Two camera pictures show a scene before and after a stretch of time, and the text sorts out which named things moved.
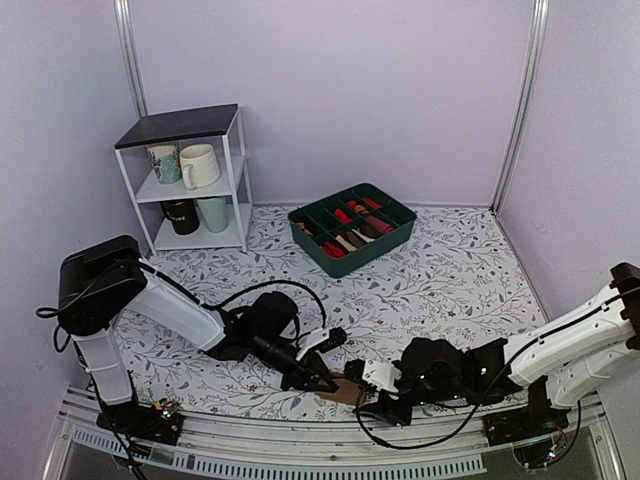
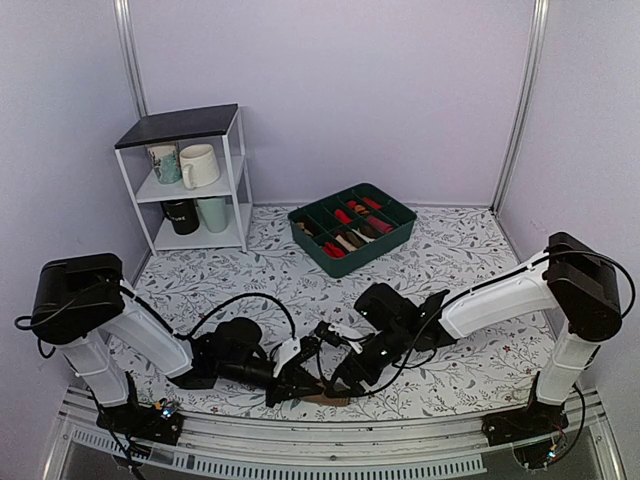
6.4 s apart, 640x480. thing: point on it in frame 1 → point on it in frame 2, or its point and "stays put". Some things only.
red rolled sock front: [332, 250] stays put
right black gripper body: [389, 411] → [393, 340]
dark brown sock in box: [369, 232] stays put
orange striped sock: [361, 209] stays put
